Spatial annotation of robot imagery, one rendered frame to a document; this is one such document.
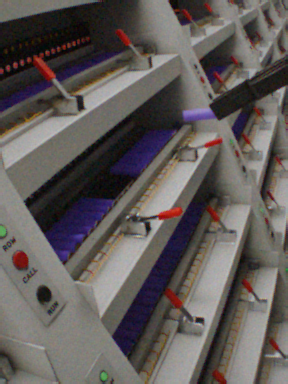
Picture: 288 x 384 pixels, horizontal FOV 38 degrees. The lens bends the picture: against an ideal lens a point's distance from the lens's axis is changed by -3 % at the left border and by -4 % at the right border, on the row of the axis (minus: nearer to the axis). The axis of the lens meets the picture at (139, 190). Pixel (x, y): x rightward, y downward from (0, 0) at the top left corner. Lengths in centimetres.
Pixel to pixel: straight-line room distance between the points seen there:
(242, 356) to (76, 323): 52
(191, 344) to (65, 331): 29
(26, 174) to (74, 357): 20
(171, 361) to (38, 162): 37
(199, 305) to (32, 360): 40
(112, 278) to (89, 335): 10
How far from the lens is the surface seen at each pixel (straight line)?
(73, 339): 46
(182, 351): 69
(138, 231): 62
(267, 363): 115
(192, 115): 68
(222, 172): 102
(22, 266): 42
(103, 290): 53
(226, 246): 90
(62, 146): 52
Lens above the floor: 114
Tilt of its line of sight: 16 degrees down
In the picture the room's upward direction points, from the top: 29 degrees counter-clockwise
